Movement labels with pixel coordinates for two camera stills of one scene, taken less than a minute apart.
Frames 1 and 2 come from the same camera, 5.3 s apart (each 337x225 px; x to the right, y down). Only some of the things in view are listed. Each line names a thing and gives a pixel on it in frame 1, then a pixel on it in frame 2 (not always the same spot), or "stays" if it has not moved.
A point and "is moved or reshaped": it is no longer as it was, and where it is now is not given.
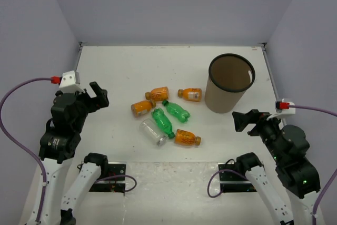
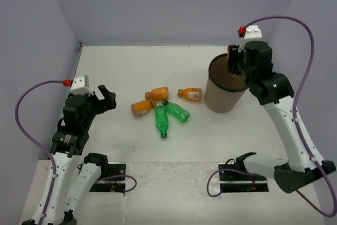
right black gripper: [240, 119] → [234, 55]
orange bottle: [158, 94] stays
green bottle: [176, 111] stays
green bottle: [162, 123] is moved or reshaped
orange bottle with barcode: [190, 94] stays
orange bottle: [140, 108] stays
